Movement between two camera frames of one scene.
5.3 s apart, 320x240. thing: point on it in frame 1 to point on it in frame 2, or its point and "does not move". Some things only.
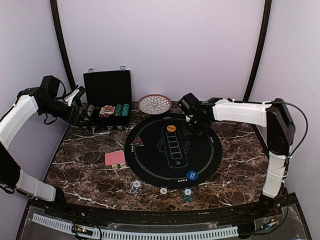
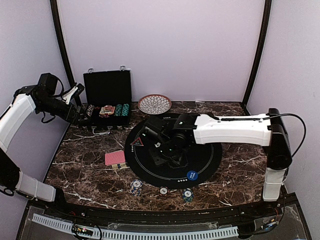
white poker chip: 163,190 does not move
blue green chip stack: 188,194 does not move
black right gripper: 186,132 to 158,160
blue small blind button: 192,175 does not move
